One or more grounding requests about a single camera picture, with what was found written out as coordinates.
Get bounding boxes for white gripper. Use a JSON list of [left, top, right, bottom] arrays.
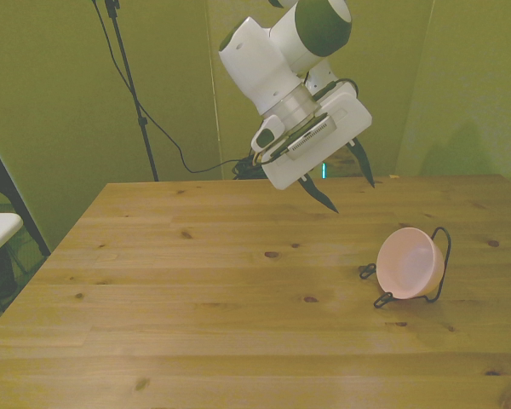
[[261, 83, 376, 215]]

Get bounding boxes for pink plastic bowl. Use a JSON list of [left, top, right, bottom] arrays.
[[376, 227, 447, 301]]

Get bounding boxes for black tripod stand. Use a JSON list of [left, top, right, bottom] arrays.
[[91, 0, 160, 183]]

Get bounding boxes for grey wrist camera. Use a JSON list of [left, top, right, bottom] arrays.
[[272, 113, 338, 162]]

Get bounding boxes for black cable bundle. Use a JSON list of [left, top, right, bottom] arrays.
[[231, 148, 267, 181]]

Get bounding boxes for black wire bowl stand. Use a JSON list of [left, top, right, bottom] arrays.
[[359, 227, 452, 308]]

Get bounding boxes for black tripod cable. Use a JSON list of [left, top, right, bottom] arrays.
[[91, 0, 244, 175]]

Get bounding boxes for black slanted metal frame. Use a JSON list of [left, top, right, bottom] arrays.
[[0, 125, 52, 259]]

